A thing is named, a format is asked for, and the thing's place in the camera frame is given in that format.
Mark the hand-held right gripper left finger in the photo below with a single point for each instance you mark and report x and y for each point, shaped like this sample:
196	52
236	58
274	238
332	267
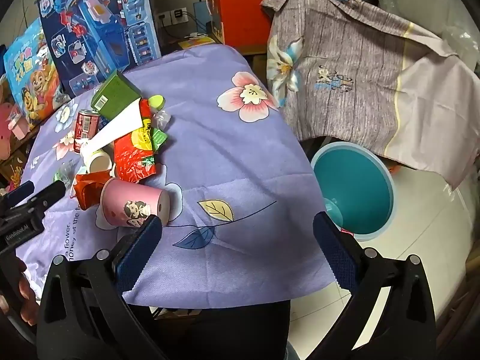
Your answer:
140	249

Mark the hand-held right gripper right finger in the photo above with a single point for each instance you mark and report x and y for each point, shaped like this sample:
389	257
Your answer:
335	249

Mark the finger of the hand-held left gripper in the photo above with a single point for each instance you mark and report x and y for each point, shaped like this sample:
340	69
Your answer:
41	195

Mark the clear wrapper with green print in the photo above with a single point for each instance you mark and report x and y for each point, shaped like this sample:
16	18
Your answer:
63	174

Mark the pink paper cup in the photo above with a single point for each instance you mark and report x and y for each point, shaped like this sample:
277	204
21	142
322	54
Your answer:
131	202

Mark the white paper cup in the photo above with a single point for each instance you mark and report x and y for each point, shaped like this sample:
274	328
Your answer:
98	161

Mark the teal trash bin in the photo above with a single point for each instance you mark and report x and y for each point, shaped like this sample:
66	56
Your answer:
356	183

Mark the red soda can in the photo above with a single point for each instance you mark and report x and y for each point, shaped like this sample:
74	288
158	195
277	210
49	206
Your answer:
85	127

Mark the red snack wrapper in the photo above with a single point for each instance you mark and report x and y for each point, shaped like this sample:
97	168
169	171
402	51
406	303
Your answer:
131	159

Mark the green and white medicine box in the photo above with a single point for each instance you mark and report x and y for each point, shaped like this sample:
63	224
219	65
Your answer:
118	127

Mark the small green packet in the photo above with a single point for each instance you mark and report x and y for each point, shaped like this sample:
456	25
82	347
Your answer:
158	138

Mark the dark green box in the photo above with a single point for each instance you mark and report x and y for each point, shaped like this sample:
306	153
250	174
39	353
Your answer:
116	92

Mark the clear plastic wrap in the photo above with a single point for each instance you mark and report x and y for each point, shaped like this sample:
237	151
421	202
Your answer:
162	119

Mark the lime green bottle cap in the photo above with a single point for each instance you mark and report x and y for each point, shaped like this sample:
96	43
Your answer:
156	102

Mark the person's left hand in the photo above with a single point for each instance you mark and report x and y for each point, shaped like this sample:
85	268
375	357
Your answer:
28	300

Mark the light blue cartoon toy box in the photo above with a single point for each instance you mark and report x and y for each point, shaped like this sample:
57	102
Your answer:
30	71

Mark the purple floral tablecloth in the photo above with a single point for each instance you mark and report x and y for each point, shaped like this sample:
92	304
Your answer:
225	157

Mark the dark blue toy box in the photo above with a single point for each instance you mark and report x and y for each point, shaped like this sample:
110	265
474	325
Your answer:
93	26

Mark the grey floral cloth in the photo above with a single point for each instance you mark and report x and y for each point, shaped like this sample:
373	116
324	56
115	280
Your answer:
356	63

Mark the yellow and white packet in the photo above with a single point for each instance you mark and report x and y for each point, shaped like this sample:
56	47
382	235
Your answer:
195	39

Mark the orange cardboard box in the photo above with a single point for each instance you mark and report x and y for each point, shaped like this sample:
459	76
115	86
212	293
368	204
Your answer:
243	7

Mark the clear plastic bag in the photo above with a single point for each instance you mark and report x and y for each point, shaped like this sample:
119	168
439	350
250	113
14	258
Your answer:
442	3

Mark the white wall socket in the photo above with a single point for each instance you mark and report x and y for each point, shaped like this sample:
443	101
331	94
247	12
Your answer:
172	17

